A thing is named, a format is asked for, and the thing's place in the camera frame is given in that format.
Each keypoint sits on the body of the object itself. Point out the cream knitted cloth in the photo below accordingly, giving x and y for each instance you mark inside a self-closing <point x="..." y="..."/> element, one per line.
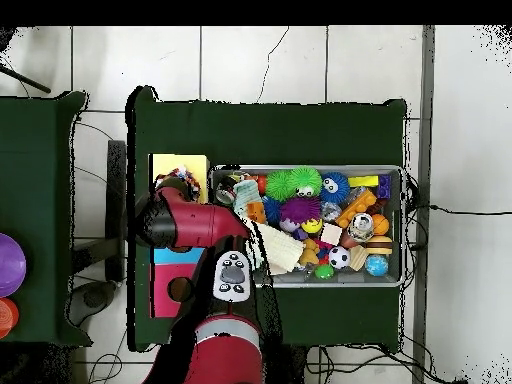
<point x="284" y="246"/>

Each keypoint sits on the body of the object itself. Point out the white cloth with coloured dots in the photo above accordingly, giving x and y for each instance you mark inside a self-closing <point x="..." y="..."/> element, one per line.
<point x="184" y="172"/>

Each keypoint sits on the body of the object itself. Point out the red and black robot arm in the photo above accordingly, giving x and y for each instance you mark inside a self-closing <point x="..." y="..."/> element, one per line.
<point x="208" y="224"/>

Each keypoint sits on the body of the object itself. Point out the wooden box with three holes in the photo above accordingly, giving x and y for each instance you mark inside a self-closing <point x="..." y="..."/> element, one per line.
<point x="168" y="288"/>

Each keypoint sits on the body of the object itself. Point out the silver mesh bin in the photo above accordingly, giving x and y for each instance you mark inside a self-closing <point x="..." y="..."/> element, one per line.
<point x="394" y="240"/>

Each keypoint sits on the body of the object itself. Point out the orange plastic building block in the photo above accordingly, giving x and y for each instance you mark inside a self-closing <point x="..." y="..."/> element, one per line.
<point x="256" y="212"/>

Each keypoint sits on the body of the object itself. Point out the light blue knitted cloth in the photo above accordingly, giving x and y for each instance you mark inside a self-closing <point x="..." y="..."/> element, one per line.
<point x="247" y="192"/>

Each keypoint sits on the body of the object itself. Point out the purple spiky toy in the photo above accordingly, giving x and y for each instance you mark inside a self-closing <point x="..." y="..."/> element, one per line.
<point x="300" y="208"/>

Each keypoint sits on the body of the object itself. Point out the large green spiky ball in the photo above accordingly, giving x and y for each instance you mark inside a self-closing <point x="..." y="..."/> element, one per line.
<point x="306" y="180"/>

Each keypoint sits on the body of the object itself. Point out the dark green table cloth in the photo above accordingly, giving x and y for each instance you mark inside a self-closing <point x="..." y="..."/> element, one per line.
<point x="260" y="132"/>
<point x="32" y="180"/>

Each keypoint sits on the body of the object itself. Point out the blue spiky ball with eyes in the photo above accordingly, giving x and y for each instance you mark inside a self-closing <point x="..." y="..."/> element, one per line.
<point x="336" y="188"/>

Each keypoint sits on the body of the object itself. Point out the small soccer ball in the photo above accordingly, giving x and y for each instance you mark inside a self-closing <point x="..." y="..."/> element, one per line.
<point x="340" y="257"/>

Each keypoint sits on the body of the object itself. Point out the long orange building block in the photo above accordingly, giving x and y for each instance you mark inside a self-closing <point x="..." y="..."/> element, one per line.
<point x="356" y="206"/>

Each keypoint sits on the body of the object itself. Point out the silver drink can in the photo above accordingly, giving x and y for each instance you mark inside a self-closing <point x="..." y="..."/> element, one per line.
<point x="360" y="227"/>

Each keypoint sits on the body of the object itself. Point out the orange toy basketball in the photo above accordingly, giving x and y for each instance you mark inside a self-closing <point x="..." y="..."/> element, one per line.
<point x="380" y="224"/>

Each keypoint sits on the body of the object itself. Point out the black stand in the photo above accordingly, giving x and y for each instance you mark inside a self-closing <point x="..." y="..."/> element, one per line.
<point x="116" y="180"/>

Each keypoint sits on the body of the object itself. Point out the purple bowl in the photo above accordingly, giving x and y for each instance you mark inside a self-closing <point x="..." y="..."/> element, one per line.
<point x="10" y="264"/>

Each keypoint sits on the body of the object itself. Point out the black rod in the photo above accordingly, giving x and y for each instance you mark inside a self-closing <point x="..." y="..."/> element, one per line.
<point x="36" y="84"/>

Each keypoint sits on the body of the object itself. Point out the orange ribbed disc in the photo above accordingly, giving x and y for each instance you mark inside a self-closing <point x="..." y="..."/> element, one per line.
<point x="7" y="318"/>

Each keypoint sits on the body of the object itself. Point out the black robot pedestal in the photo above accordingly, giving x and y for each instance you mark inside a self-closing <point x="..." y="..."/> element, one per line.
<point x="292" y="368"/>

